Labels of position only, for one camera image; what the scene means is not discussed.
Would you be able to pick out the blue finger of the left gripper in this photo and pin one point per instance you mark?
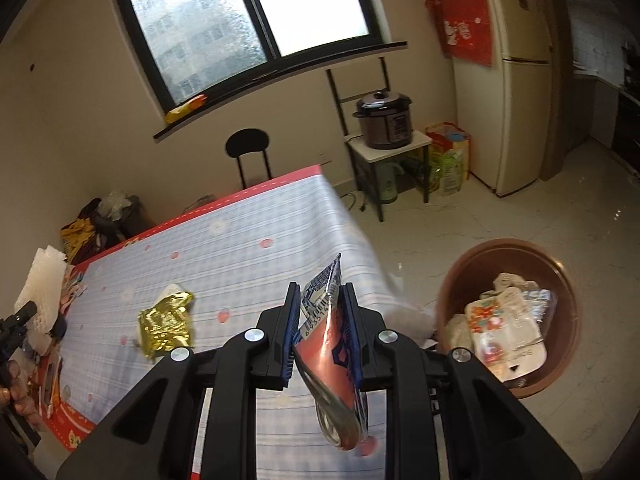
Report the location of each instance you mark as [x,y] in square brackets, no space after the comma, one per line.
[19,319]

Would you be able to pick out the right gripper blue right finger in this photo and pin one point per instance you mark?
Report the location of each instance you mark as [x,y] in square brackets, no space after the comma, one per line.
[351,323]

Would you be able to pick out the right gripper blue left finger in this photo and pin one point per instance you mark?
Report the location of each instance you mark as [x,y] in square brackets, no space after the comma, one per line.
[291,310]

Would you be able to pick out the crushed red drink can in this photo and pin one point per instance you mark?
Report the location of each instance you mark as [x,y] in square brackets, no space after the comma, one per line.
[324,361]

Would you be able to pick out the gold foil wrapper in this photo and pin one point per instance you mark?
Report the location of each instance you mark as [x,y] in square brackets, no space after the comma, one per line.
[167,325]

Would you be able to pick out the brown round trash bin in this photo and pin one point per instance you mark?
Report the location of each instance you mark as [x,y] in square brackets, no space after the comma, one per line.
[513,306]

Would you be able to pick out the yellow clothes pile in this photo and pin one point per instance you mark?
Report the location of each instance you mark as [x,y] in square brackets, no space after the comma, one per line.
[81,239]

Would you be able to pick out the green kettle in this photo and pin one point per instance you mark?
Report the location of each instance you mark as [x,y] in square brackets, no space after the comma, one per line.
[386,173]

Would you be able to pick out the white small side table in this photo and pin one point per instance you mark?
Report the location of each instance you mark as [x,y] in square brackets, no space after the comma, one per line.
[364,159]

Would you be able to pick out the colourful shopping bag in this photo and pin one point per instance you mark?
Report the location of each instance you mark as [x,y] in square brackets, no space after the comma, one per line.
[449,157]

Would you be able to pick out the black round stool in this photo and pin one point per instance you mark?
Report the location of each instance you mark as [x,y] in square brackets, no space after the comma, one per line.
[248,141]

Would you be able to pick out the black electric pressure cooker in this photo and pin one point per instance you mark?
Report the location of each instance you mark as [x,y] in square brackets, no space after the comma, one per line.
[385,119]

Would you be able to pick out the yellow orange snack bag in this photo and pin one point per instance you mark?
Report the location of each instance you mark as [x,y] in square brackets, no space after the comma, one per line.
[185,109]

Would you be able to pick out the cream two-door refrigerator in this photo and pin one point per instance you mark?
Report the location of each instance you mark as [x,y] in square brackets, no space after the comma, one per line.
[505,107]

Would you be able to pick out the black framed window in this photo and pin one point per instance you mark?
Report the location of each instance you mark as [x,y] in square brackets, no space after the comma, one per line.
[228,48]

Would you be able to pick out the red fridge cover cloth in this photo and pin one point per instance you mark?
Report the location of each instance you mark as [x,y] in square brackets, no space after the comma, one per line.
[463,28]

